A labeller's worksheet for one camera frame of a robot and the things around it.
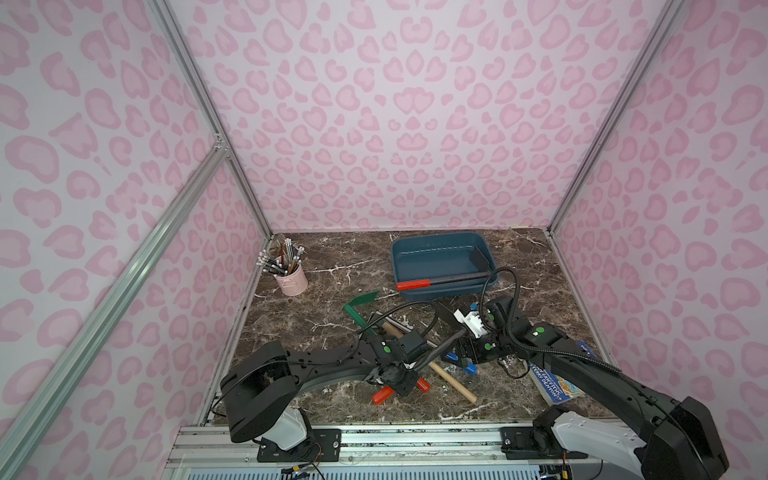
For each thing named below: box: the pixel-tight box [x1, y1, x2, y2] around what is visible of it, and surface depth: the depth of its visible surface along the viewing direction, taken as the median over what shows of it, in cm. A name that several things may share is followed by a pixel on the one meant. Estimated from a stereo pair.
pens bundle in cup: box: [256, 238, 307, 275], surface depth 93 cm
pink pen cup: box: [274, 264, 308, 296], surface depth 98 cm
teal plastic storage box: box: [392, 232, 498, 301], surface depth 113 cm
